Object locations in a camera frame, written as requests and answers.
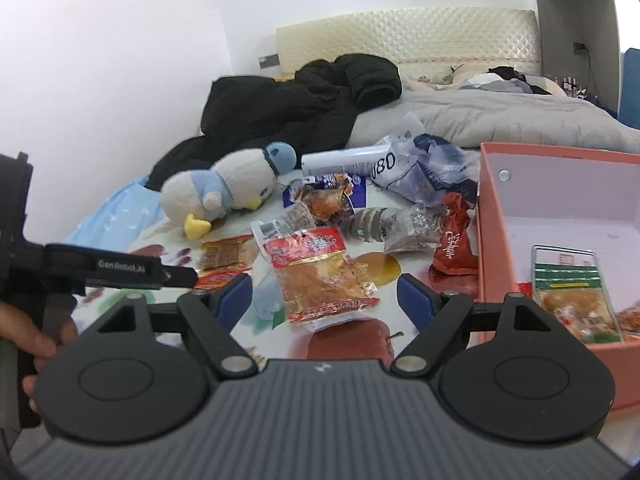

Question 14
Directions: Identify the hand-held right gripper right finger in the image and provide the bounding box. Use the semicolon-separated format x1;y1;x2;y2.
390;273;556;379

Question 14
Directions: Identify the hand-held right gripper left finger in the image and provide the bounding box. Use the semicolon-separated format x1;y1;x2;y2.
95;273;258;380

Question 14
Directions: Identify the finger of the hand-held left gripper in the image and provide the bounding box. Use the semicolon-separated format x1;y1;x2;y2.
160;266;199;289

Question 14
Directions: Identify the dark red snack packet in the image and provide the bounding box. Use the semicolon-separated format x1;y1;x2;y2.
430;192;480;277

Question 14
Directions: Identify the clear red-edged snack packet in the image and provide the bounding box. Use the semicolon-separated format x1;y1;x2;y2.
251;220;382;333

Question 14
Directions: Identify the blue snack packet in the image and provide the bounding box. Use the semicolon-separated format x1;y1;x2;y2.
281;172;369;218

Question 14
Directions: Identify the green label snack packet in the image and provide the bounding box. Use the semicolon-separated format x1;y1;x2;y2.
531;244;624;346

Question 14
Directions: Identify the pink cardboard box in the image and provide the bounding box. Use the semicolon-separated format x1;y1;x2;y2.
472;142;640;411

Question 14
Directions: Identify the person's left hand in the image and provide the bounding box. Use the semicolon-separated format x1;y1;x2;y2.
0;302;79;412

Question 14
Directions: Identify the clear spicy strip packet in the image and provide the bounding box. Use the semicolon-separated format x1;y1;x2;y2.
200;234;255;275

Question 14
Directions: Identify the silver dried fish packet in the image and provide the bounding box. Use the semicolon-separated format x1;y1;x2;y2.
384;204;447;255

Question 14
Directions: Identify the striped grey snack packet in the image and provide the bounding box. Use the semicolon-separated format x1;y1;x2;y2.
345;206;397;244

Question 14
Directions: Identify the penguin plush toy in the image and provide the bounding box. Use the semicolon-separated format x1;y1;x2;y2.
160;141;297;239

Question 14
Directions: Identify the blue white plastic bag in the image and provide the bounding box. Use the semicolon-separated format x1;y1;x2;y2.
370;112;481;206

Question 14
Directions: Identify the white cylindrical tube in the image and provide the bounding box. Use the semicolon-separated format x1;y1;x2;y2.
300;144;396;177

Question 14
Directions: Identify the grey blanket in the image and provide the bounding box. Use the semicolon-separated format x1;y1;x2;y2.
347;77;640;153

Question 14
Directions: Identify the black jacket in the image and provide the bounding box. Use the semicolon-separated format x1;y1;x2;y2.
147;53;403;192

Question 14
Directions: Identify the dark clothes pile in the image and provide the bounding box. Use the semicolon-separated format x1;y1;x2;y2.
487;65;551;96

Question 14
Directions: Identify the row of small bottles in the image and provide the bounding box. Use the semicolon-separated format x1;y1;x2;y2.
560;75;588;98

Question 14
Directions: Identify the cream quilted headboard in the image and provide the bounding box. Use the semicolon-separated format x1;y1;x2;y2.
275;7;543;81

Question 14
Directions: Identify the blue chair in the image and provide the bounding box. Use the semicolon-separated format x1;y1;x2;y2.
620;47;640;126

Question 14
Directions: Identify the black cable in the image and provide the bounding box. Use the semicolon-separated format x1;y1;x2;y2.
584;47;608;111

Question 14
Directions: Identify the grey wall cabinet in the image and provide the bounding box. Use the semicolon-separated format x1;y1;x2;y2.
530;0;623;91

